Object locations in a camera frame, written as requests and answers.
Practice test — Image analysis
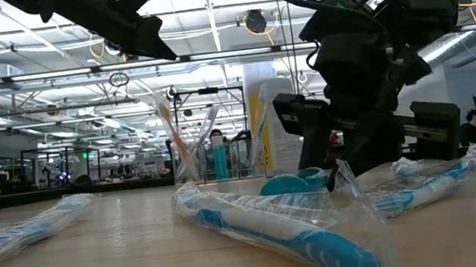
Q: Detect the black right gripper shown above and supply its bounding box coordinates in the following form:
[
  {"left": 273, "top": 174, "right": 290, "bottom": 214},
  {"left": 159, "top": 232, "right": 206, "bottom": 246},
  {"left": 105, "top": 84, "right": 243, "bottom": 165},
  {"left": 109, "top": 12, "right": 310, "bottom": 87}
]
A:
[{"left": 262, "top": 0, "right": 469, "bottom": 197}]

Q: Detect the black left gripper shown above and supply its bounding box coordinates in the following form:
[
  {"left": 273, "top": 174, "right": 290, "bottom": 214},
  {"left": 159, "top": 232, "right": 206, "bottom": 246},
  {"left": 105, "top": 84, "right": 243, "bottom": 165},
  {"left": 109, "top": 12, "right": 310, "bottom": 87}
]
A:
[{"left": 68, "top": 0, "right": 180, "bottom": 72}]

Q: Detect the white canister with yellow label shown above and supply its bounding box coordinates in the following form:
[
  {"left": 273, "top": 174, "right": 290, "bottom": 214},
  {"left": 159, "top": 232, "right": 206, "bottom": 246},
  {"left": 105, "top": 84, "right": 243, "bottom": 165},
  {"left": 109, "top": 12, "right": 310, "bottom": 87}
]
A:
[{"left": 243, "top": 75, "right": 310, "bottom": 180}]

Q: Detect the black aluminium table frame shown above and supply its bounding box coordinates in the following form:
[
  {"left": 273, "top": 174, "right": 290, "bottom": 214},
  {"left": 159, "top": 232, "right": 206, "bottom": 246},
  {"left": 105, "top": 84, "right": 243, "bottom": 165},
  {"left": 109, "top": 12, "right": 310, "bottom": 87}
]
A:
[{"left": 0, "top": 138, "right": 476, "bottom": 212}]

